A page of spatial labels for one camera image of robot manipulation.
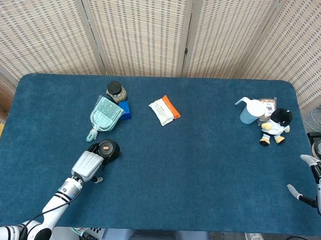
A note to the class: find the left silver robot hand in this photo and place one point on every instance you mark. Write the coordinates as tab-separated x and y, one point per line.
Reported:
86	164

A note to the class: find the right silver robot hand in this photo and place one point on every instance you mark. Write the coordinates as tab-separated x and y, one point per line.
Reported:
317	183

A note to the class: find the black round kettle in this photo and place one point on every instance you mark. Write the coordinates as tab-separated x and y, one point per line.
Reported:
108	149

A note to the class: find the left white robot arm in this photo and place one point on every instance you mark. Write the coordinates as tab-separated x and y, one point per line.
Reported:
49	208

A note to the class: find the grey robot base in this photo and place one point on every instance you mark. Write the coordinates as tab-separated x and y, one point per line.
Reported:
156	238

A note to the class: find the mint green dustpan brush set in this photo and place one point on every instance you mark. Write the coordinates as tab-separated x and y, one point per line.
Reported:
104	116

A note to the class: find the blue box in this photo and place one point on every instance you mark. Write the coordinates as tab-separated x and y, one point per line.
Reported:
126	110

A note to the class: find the checkered calibration card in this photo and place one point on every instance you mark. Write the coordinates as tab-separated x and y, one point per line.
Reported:
96	232

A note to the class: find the black and white plush doll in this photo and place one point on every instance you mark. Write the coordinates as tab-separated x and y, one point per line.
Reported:
277	125

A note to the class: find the glass jar with black lid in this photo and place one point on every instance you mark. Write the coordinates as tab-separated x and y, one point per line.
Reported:
116	92

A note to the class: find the blue table cloth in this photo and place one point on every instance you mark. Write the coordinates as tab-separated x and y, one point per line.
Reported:
174	162

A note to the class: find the clear bag of brown snacks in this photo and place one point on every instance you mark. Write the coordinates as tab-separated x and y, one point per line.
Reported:
268	106

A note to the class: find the white and orange snack packet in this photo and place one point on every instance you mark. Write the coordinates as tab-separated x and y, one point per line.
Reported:
164	111

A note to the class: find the light blue pitcher white lid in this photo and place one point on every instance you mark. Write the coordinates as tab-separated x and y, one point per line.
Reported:
251	111

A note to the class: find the woven folding screen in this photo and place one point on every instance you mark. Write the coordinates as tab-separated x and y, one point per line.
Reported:
153	33

